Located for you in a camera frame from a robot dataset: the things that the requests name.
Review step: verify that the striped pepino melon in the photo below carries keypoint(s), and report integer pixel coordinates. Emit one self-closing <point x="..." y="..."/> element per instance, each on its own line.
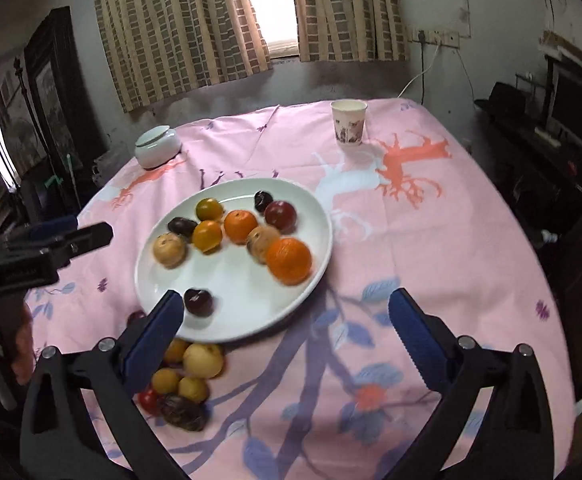
<point x="260" y="244"/>

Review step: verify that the green plastic hook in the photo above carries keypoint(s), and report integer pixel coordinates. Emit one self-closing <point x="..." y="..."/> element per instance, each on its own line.
<point x="53" y="180"/>

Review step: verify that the clear plastic bag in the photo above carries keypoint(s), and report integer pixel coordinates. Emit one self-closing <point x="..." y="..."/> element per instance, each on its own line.
<point x="102" y="162"/>

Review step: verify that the printed paper cup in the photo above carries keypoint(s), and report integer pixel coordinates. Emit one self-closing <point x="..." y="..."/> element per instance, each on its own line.
<point x="349" y="125"/>

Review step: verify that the large dark red plum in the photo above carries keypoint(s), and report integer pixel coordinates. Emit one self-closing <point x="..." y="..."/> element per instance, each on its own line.
<point x="135" y="318"/>

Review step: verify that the yellow-orange tomato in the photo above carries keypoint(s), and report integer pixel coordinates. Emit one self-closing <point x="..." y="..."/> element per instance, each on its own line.
<point x="207" y="236"/>

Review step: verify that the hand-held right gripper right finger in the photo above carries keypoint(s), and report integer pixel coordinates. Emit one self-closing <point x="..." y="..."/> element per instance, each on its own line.
<point x="418" y="340"/>

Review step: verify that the dark framed picture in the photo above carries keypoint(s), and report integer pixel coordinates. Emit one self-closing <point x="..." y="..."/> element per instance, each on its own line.
<point x="51" y="90"/>

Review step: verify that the brick-pattern curtain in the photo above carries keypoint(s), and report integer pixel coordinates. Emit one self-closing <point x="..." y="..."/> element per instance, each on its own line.
<point x="171" y="20"/>
<point x="346" y="5"/>

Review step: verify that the black hat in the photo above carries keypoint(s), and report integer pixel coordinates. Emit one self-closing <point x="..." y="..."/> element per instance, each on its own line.
<point x="506" y="100"/>

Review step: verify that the white oval plate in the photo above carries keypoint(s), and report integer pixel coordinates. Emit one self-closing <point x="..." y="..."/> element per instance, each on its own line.
<point x="251" y="300"/>

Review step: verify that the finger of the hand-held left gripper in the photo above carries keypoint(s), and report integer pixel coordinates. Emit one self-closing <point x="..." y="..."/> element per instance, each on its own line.
<point x="51" y="227"/>
<point x="86" y="239"/>

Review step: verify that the pink printed tablecloth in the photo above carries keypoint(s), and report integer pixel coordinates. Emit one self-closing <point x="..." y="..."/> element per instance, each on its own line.
<point x="421" y="210"/>

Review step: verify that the small yellow-green plum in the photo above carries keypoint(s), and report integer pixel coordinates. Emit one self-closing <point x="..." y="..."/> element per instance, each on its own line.
<point x="166" y="380"/>
<point x="192" y="389"/>

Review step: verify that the person's left hand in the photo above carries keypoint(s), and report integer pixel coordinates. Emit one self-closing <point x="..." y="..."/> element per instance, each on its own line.
<point x="22" y="347"/>

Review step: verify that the bright window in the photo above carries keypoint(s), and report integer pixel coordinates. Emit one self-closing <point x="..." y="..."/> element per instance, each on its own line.
<point x="266" y="0"/>

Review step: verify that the small red plum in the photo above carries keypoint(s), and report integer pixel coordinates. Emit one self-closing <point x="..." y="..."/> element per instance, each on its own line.
<point x="148" y="399"/>

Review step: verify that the yellow-green citrus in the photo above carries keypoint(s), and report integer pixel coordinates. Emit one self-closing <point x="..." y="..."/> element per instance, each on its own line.
<point x="208" y="208"/>

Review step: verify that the tan yellow pear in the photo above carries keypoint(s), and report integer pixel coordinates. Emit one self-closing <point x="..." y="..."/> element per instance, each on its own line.
<point x="169" y="249"/>

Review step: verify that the pale yellow pear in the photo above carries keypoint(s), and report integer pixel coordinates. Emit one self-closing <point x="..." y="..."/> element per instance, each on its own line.
<point x="177" y="351"/>
<point x="202" y="360"/>

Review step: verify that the dark purple plum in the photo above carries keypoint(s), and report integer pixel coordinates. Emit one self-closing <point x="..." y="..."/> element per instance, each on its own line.
<point x="198" y="302"/>
<point x="262" y="200"/>

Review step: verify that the dark purple passion fruit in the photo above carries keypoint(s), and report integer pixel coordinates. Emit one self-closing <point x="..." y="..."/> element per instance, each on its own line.
<point x="183" y="412"/>

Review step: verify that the orange tangerine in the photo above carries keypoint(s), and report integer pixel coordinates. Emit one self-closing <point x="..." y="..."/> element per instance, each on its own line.
<point x="241" y="226"/>
<point x="289" y="260"/>

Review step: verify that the pale green lidded jar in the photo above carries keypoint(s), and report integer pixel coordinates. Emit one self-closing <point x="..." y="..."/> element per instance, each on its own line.
<point x="157" y="146"/>

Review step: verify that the black monitor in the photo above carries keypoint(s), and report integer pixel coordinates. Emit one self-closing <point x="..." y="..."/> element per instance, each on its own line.
<point x="576" y="105"/>

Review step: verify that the white wall socket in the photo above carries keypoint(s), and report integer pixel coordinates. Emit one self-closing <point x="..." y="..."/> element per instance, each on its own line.
<point x="436" y="37"/>

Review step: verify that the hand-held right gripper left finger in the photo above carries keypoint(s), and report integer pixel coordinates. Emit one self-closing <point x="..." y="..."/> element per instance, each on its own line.
<point x="151" y="340"/>

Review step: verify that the brown cardboard box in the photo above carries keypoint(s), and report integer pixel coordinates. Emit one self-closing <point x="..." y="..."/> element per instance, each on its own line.
<point x="561" y="42"/>

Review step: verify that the dark purple avocado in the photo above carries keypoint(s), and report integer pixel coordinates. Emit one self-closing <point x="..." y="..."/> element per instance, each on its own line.
<point x="182" y="226"/>

